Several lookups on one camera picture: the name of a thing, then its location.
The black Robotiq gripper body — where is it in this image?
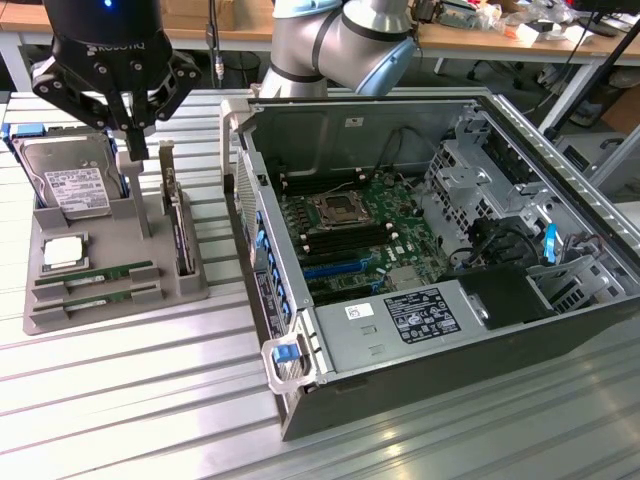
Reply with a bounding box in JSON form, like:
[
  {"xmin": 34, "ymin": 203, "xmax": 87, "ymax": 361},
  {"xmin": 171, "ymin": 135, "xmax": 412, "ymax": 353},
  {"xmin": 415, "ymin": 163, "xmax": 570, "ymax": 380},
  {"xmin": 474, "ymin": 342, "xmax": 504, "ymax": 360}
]
[{"xmin": 42, "ymin": 0, "xmax": 174, "ymax": 100}]

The green RAM stick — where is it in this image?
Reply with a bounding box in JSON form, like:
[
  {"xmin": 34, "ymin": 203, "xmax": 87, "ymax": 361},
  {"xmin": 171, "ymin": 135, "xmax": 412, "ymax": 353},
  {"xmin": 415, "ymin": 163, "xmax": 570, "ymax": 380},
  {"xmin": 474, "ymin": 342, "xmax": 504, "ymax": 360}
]
[
  {"xmin": 34, "ymin": 259, "xmax": 154, "ymax": 288},
  {"xmin": 33, "ymin": 284, "xmax": 162, "ymax": 312}
]

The black RAM slot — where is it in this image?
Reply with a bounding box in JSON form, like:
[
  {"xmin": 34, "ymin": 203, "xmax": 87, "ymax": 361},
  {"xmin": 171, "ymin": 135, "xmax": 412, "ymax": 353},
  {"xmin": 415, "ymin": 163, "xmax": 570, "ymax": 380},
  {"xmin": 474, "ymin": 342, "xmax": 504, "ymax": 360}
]
[
  {"xmin": 299, "ymin": 223, "xmax": 380, "ymax": 246},
  {"xmin": 302, "ymin": 233, "xmax": 385, "ymax": 257}
]

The blue disk caddy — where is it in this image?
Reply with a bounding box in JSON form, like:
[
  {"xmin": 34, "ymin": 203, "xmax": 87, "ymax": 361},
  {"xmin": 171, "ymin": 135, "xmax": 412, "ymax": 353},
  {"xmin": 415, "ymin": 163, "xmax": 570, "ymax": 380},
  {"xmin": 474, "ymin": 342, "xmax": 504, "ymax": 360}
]
[{"xmin": 1, "ymin": 122, "xmax": 132, "ymax": 202}]

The silver hard disk drive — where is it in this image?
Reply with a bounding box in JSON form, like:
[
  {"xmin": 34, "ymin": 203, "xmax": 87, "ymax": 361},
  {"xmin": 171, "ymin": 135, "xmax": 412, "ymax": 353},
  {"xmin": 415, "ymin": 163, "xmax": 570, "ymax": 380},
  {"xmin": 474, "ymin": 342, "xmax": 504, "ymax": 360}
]
[{"xmin": 10, "ymin": 130, "xmax": 126, "ymax": 222}]

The silver CPU chip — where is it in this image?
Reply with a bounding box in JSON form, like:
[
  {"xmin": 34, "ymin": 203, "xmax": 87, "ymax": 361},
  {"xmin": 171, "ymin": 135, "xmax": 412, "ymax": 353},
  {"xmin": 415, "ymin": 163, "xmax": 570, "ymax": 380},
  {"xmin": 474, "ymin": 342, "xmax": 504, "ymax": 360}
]
[{"xmin": 41, "ymin": 233, "xmax": 92, "ymax": 275}]

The grey printed parts rack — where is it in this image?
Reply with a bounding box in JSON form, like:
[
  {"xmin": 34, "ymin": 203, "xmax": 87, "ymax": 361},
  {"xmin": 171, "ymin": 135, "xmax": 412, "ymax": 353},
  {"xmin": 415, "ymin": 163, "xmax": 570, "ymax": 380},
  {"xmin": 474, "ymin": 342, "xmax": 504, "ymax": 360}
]
[{"xmin": 22, "ymin": 139, "xmax": 211, "ymax": 337}]

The blue expansion slot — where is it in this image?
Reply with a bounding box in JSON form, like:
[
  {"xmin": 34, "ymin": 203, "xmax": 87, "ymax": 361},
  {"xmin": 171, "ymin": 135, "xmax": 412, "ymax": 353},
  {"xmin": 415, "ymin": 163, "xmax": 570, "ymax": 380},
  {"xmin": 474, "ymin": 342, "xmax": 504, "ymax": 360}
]
[{"xmin": 301, "ymin": 256, "xmax": 377, "ymax": 282}]

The green motherboard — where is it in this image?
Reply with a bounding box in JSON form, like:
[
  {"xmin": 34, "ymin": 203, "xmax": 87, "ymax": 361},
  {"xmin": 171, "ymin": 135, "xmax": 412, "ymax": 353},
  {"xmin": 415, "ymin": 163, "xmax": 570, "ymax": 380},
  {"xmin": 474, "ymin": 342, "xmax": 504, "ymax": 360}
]
[{"xmin": 276, "ymin": 170, "xmax": 452, "ymax": 307}]

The black expansion slot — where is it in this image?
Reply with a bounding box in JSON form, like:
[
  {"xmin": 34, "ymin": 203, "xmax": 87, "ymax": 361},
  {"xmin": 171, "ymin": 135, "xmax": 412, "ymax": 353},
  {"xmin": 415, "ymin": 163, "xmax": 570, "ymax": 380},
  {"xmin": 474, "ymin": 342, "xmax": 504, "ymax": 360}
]
[{"xmin": 308, "ymin": 278, "xmax": 384, "ymax": 303}]

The metal disk bay cage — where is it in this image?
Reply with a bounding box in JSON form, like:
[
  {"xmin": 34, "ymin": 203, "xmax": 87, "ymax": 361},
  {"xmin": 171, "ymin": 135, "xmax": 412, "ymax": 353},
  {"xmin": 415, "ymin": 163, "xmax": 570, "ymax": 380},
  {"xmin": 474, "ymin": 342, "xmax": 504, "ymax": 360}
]
[{"xmin": 423, "ymin": 138, "xmax": 551, "ymax": 262}]

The grey power supply unit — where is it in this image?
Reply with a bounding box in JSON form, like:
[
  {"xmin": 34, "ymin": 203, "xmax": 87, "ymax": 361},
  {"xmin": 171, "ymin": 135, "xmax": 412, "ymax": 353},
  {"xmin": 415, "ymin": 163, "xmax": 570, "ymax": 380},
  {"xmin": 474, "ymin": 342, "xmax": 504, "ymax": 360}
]
[{"xmin": 313, "ymin": 278, "xmax": 490, "ymax": 375}]

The open black PC case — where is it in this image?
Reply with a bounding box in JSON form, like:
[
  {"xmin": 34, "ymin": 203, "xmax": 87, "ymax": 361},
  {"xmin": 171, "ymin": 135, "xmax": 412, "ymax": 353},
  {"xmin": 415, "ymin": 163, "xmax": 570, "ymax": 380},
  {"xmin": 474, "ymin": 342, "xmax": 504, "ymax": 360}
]
[{"xmin": 219, "ymin": 93, "xmax": 640, "ymax": 442}]

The black plastic fan shroud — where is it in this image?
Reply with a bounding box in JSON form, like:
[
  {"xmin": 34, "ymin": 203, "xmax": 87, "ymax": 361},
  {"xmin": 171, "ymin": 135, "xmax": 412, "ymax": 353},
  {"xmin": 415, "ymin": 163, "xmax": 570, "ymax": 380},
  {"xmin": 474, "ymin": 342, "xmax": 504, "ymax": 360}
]
[{"xmin": 456, "ymin": 263, "xmax": 557, "ymax": 332}]

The black tripod leg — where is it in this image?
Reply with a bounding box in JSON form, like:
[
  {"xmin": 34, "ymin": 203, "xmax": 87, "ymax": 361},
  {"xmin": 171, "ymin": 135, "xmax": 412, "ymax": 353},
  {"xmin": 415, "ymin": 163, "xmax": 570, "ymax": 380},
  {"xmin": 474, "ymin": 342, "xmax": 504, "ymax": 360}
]
[{"xmin": 542, "ymin": 18, "xmax": 640, "ymax": 142}]

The grey equipment box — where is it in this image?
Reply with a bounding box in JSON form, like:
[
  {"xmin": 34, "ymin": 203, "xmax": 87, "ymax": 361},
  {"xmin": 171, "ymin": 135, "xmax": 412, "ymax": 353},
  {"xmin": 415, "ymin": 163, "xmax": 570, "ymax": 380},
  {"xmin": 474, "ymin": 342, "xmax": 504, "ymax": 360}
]
[{"xmin": 549, "ymin": 130, "xmax": 640, "ymax": 204}]

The brown cardboard box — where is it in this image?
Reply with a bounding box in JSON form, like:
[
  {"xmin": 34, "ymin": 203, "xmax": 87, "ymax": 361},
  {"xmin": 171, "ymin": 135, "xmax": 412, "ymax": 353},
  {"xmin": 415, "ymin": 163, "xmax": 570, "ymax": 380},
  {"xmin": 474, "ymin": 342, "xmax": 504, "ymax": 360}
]
[{"xmin": 598, "ymin": 98, "xmax": 640, "ymax": 136}]

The hanging black cable with plug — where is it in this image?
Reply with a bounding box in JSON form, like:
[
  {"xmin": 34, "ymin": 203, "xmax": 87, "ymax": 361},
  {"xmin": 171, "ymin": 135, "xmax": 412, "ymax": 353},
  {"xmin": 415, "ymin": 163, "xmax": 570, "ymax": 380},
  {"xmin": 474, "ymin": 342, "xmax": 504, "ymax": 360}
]
[{"xmin": 207, "ymin": 0, "xmax": 224, "ymax": 89}]

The graphics card with metal bracket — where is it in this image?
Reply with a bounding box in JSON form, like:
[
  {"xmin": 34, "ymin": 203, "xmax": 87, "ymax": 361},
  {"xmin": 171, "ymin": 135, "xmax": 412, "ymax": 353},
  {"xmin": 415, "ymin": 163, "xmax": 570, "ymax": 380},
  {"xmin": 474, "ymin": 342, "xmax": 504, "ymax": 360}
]
[{"xmin": 158, "ymin": 141, "xmax": 197, "ymax": 279}]

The CPU socket with metal frame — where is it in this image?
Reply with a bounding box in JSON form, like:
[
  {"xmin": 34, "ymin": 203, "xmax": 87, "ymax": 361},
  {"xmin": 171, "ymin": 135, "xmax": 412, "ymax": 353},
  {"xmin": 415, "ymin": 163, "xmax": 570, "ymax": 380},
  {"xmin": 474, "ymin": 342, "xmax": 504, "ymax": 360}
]
[{"xmin": 305, "ymin": 189, "xmax": 372, "ymax": 233}]

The black wire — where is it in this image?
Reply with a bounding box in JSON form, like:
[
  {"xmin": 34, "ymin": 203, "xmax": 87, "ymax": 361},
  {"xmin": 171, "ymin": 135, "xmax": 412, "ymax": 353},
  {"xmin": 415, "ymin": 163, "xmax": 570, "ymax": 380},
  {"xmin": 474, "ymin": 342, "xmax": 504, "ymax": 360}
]
[{"xmin": 373, "ymin": 126, "xmax": 437, "ymax": 177}]

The wooden desk white frame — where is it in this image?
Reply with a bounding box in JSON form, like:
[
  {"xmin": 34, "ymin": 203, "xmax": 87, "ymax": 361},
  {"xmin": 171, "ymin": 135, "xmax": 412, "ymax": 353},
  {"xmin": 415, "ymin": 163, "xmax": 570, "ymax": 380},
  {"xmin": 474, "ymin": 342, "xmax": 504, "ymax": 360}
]
[{"xmin": 0, "ymin": 0, "xmax": 640, "ymax": 91}]

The blue wire connector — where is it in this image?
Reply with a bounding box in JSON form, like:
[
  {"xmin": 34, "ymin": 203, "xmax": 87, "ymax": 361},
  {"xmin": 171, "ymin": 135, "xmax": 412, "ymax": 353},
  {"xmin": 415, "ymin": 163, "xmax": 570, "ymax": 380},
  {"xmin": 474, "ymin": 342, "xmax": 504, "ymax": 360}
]
[{"xmin": 541, "ymin": 223, "xmax": 560, "ymax": 265}]

